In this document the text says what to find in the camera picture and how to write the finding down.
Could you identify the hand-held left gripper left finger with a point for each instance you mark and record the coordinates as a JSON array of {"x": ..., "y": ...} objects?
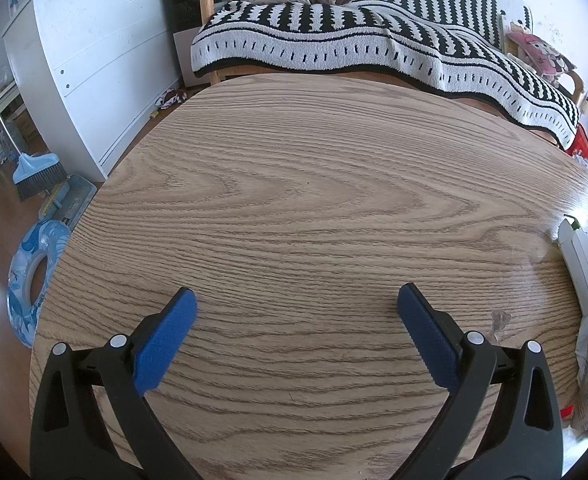
[{"x": 166, "y": 340}]

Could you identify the blue broom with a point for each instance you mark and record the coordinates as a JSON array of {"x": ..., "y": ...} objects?
[{"x": 39, "y": 175}]

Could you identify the pink cartoon pillow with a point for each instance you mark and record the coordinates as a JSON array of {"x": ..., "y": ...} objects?
[{"x": 539, "y": 52}]

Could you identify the grey flat box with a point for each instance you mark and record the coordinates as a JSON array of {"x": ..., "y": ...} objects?
[{"x": 191, "y": 60}]

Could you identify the red bag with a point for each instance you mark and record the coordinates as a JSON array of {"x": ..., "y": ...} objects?
[{"x": 580, "y": 142}]

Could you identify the scattered printed papers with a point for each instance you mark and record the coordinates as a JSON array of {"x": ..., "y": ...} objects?
[{"x": 584, "y": 161}]

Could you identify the colourful cloth toy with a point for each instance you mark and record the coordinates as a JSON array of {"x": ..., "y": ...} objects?
[{"x": 169, "y": 99}]

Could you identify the clear plastic scrap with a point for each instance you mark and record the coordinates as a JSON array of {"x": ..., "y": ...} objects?
[{"x": 500, "y": 320}]

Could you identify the white dresser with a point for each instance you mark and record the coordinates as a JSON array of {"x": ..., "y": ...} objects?
[{"x": 99, "y": 60}]

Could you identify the white green snack wrapper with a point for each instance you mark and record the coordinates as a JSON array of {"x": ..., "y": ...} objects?
[{"x": 581, "y": 260}]

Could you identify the black white striped blanket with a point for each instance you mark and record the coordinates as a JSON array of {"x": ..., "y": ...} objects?
[{"x": 324, "y": 35}]

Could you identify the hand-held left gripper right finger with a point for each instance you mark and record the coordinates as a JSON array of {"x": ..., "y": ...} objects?
[{"x": 426, "y": 340}]

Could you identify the grey dustpan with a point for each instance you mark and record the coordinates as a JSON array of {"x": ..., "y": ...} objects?
[{"x": 71, "y": 200}]

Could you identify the red wrapper scrap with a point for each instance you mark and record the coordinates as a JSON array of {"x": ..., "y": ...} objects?
[{"x": 568, "y": 411}]

